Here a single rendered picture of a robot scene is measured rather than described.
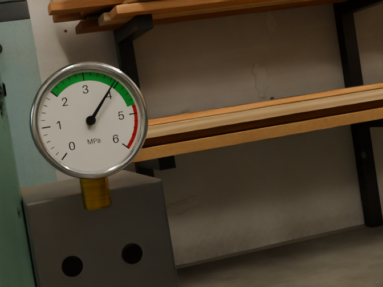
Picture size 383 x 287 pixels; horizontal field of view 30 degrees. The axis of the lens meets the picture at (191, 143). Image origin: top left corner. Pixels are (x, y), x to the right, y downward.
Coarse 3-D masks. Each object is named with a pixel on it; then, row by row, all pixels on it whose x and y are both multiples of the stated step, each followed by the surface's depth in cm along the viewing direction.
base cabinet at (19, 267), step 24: (0, 72) 43; (0, 96) 43; (0, 120) 43; (0, 144) 43; (0, 168) 43; (0, 192) 43; (0, 216) 43; (24, 216) 44; (0, 240) 43; (24, 240) 43; (0, 264) 43; (24, 264) 43
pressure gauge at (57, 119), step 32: (96, 64) 38; (64, 96) 38; (96, 96) 38; (128, 96) 39; (32, 128) 37; (64, 128) 38; (96, 128) 38; (128, 128) 39; (64, 160) 38; (96, 160) 38; (128, 160) 38; (96, 192) 40
